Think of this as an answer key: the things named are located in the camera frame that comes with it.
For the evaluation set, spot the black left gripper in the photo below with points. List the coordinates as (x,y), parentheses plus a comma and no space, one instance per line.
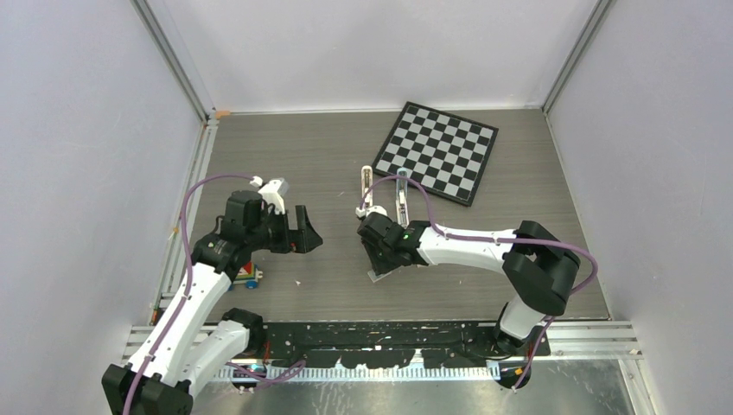
(301,240)

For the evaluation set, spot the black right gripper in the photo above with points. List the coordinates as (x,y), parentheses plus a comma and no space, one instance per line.
(379,266)

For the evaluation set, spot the grey tray of staples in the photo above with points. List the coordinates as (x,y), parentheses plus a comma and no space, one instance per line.
(376,277)

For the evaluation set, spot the light blue white stapler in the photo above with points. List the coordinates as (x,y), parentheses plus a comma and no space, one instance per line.
(401,197)

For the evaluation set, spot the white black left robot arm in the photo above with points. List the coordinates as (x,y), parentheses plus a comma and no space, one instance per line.
(168,372)

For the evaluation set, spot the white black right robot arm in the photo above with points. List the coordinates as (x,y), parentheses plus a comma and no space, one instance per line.
(540,268)

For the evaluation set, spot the colourful wooden toy car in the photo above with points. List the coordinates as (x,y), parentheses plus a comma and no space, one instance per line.
(248,276)

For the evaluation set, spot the black white chessboard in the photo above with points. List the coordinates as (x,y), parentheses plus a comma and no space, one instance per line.
(445,153)

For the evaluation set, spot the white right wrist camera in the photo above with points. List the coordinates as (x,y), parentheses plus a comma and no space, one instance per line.
(363,212)

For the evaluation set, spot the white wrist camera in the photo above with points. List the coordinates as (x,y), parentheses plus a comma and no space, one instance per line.
(272,192)
(363,212)

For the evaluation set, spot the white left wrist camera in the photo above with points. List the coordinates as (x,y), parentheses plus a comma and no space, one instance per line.
(272,192)

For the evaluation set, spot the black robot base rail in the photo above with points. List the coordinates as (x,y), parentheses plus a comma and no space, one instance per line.
(439,344)

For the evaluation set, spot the left aluminium corner post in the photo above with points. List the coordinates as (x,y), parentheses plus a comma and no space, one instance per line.
(158,35)

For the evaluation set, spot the aluminium corner post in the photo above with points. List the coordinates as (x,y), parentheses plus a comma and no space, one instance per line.
(586,36)
(158,35)

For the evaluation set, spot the right aluminium corner post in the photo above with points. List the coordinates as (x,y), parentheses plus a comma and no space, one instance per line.
(586,36)

